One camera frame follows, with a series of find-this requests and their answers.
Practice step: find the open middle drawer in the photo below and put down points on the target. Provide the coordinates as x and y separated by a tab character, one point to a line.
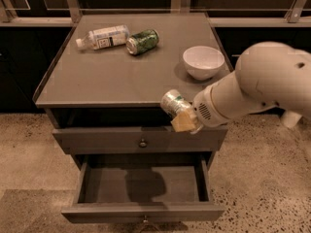
154	187

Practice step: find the closed top drawer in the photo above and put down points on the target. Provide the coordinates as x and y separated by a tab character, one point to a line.
98	140

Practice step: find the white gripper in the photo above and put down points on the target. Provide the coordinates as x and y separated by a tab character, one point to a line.
203	110

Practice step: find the clear plastic water bottle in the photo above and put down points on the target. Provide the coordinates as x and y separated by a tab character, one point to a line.
104	38

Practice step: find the white cylindrical post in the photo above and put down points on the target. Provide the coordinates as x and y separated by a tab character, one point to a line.
290	119

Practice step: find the grey drawer cabinet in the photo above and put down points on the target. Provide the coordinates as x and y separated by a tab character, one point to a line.
110	87

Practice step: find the white ceramic bowl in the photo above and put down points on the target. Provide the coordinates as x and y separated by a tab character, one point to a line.
202	62

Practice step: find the dark green soda can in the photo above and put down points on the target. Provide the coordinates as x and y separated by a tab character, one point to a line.
143	41

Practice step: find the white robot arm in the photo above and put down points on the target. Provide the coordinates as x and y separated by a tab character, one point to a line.
267	75

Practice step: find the white green 7up can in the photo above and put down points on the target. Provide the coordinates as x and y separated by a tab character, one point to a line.
174	103

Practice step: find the metal middle drawer handle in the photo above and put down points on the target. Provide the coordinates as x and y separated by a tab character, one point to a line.
147	225

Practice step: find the round top drawer knob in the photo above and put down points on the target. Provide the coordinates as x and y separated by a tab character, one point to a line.
143	143

